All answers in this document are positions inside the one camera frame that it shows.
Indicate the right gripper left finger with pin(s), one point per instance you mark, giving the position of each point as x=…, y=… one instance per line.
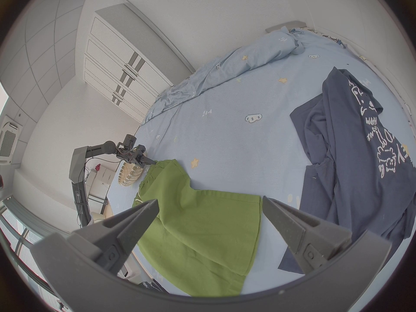
x=120, y=232

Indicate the white wardrobe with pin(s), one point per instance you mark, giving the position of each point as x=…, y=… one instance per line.
x=123, y=60

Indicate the green shorts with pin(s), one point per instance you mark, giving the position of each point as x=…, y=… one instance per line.
x=201, y=226

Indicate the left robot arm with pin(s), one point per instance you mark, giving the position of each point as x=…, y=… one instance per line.
x=78, y=167

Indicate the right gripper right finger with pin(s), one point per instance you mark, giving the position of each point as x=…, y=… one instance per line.
x=299, y=236

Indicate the white ceiling air conditioner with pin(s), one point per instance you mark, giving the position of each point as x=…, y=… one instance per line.
x=8, y=140

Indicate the window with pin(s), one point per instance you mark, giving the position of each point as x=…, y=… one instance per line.
x=19, y=239

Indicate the round woven basket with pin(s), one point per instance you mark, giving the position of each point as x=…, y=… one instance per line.
x=130, y=175

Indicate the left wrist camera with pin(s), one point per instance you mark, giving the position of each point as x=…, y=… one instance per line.
x=130, y=139

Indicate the grey bedside table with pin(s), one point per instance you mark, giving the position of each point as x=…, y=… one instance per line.
x=282, y=26

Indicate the bed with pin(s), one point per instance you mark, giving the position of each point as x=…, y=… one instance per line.
x=243, y=102

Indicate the dark blue T-shirt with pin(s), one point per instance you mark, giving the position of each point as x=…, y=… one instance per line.
x=344, y=148

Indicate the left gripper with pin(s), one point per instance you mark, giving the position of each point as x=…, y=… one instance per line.
x=139, y=156

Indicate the pale blue quilt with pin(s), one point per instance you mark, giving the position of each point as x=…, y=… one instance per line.
x=227, y=63

